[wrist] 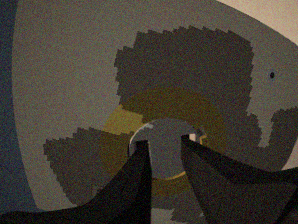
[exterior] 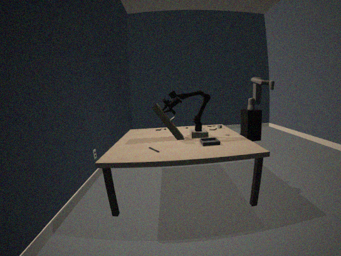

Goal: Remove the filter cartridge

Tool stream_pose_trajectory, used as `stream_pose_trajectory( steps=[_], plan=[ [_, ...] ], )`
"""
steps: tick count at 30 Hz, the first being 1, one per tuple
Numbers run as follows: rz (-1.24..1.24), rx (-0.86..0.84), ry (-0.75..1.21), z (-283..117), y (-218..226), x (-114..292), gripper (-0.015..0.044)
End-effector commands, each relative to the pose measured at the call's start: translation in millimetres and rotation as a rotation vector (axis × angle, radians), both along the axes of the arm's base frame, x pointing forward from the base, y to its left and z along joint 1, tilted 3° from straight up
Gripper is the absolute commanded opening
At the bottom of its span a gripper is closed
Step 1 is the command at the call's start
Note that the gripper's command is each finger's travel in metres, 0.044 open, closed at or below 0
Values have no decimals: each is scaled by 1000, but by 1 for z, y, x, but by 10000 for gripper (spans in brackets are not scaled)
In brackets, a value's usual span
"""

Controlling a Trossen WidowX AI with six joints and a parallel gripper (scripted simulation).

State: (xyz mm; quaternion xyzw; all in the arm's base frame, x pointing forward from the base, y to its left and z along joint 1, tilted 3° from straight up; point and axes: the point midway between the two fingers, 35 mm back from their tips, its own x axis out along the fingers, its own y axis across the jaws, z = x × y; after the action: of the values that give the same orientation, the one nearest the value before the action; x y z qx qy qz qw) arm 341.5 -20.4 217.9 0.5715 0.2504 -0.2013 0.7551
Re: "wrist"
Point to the beige cylinder with two red pins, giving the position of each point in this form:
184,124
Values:
164,143

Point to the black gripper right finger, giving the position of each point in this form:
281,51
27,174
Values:
230,192

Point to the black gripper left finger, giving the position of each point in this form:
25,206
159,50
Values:
124,200

